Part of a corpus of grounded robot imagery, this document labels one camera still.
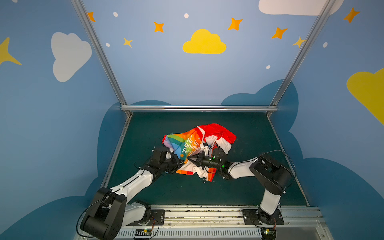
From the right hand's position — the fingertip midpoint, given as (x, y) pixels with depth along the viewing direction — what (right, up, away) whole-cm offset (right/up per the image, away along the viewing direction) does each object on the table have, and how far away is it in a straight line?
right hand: (188, 157), depth 82 cm
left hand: (-1, -2, +3) cm, 4 cm away
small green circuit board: (-22, -35, -9) cm, 42 cm away
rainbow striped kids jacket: (-2, +5, +17) cm, 18 cm away
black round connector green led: (+41, -37, -8) cm, 55 cm away
